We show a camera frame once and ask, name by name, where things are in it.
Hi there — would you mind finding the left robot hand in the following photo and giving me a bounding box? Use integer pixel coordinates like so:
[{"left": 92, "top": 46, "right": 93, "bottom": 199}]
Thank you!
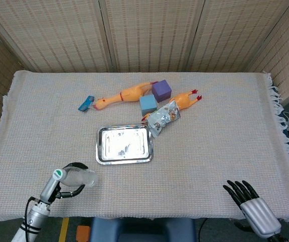
[{"left": 39, "top": 162, "right": 89, "bottom": 205}]

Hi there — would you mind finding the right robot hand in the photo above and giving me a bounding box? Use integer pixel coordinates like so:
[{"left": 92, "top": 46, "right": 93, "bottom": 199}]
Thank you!
[{"left": 222, "top": 179, "right": 282, "bottom": 239}]

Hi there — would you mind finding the transparent plastic bottle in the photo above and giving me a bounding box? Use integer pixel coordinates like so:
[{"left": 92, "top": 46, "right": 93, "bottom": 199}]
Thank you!
[{"left": 52, "top": 168, "right": 99, "bottom": 189}]

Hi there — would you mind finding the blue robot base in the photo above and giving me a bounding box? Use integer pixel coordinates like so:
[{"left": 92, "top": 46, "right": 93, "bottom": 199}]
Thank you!
[{"left": 89, "top": 217, "right": 200, "bottom": 242}]

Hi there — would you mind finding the rectangular metal tray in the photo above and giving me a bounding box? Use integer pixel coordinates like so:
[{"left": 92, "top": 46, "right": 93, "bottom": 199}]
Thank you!
[{"left": 95, "top": 124, "right": 154, "bottom": 165}]

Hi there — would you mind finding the orange floor object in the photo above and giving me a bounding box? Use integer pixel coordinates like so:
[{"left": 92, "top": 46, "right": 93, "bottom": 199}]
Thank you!
[{"left": 76, "top": 225, "right": 91, "bottom": 240}]

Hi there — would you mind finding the beige woven tablecloth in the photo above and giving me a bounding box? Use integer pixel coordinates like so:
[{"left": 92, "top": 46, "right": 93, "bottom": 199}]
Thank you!
[{"left": 0, "top": 70, "right": 289, "bottom": 224}]

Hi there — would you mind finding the small blue toy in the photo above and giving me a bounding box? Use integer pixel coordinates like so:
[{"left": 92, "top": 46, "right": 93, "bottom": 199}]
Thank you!
[{"left": 78, "top": 95, "right": 96, "bottom": 112}]

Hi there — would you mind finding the large yellow rubber chicken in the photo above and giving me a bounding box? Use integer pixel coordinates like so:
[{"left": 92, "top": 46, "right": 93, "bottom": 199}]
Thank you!
[{"left": 93, "top": 81, "right": 159, "bottom": 111}]

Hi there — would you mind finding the light blue foam cube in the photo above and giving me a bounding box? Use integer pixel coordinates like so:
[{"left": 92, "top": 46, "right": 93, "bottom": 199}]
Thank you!
[{"left": 139, "top": 95, "right": 158, "bottom": 116}]

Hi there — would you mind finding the silver blue snack bag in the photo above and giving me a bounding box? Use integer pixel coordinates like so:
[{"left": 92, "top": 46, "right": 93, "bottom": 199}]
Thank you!
[{"left": 146, "top": 99, "right": 181, "bottom": 139}]

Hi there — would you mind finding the small yellow rubber chicken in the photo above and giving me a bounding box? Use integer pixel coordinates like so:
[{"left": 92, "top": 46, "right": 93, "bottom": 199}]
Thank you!
[{"left": 141, "top": 89, "right": 202, "bottom": 122}]

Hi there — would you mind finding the purple foam cube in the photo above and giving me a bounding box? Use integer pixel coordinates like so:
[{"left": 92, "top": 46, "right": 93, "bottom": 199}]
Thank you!
[{"left": 152, "top": 79, "right": 172, "bottom": 103}]

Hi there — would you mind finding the beige woven folding screen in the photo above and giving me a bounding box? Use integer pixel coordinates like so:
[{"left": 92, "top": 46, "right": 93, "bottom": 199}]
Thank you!
[{"left": 0, "top": 0, "right": 289, "bottom": 111}]

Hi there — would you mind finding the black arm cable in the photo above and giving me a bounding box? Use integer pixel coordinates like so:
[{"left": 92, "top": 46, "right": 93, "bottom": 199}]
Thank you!
[{"left": 24, "top": 196, "right": 41, "bottom": 242}]

